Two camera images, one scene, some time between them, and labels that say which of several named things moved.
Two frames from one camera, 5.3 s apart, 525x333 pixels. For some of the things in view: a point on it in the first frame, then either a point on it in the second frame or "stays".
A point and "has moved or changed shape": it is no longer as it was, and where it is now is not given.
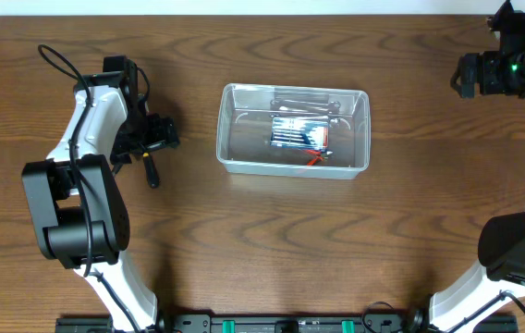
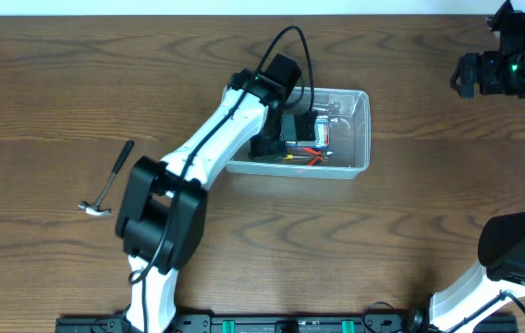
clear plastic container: [297, 132] stays
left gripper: [157, 137] to [262, 148]
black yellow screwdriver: [152, 177] has moved or changed shape
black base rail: [247, 323] stays
